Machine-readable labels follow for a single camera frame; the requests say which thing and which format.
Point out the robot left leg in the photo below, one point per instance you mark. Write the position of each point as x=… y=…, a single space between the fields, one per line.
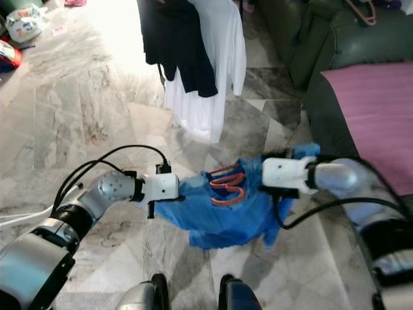
x=142 y=297

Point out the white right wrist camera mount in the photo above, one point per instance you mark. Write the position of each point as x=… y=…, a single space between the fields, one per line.
x=287 y=174

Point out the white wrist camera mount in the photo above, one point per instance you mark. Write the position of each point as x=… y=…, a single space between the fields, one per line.
x=161 y=187
x=287 y=174

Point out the white shirt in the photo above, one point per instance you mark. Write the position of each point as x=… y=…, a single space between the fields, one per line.
x=229 y=51

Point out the black shirt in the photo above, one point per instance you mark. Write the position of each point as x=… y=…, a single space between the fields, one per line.
x=177 y=45

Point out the white metal table leg frame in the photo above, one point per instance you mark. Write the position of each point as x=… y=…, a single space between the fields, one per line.
x=32 y=215

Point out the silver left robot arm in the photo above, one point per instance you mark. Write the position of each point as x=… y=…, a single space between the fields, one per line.
x=39 y=258

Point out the white printed plastic bag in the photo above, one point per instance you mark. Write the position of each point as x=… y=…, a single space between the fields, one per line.
x=26 y=26

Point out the red and blue backpack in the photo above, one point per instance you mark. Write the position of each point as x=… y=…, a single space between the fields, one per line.
x=8 y=57

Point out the robot leg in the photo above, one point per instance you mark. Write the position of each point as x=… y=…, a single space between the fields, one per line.
x=142 y=297
x=239 y=297

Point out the mauve cushion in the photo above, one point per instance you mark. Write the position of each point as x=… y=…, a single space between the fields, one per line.
x=374 y=110

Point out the crumpled pink cloth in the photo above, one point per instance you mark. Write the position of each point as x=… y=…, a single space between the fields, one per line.
x=75 y=2

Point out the brown clothes hanger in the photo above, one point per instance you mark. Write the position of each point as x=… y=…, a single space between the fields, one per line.
x=361 y=10

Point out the reddish plastic clothes hanger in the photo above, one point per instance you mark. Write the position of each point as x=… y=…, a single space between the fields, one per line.
x=235 y=200

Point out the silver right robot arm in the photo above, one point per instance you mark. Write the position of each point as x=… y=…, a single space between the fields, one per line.
x=381 y=213

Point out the robot right leg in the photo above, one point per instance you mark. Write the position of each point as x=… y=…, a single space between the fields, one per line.
x=239 y=297

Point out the pink card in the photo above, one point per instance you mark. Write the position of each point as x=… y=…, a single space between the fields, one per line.
x=59 y=30

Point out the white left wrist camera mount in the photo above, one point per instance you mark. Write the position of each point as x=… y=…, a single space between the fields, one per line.
x=161 y=187

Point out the dark green sofa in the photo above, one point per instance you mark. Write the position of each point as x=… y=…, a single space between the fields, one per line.
x=297 y=39

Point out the bright blue garment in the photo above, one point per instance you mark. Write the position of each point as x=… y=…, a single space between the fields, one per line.
x=200 y=223

